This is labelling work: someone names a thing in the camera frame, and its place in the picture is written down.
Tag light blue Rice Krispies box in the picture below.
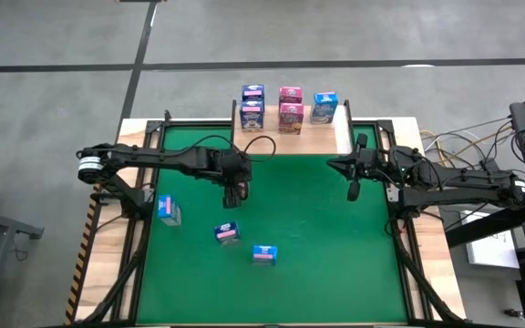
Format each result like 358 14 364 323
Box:
252 243 279 266
157 194 183 228
310 91 339 125

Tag wooden shelf black frame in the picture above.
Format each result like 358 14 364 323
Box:
230 98 358 173

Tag dark blue Frosted Flakes box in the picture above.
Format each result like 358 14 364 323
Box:
213 220 242 247
239 99 265 133
241 84 266 104

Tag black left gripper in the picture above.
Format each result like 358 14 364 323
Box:
216 151 253 210

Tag green table mat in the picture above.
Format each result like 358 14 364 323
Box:
135 125 409 325

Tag black metal beam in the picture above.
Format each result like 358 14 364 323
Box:
444 204 525 250

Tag black metal rig frame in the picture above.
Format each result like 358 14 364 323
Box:
68 108 464 328

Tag black power adapter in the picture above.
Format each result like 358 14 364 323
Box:
479 158 510 181

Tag yellow black hazard tape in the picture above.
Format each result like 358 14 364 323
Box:
64 181 102 325

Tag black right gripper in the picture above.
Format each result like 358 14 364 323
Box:
326 134 396 202

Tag white paper sheet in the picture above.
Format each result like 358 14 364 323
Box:
460 213 521 270

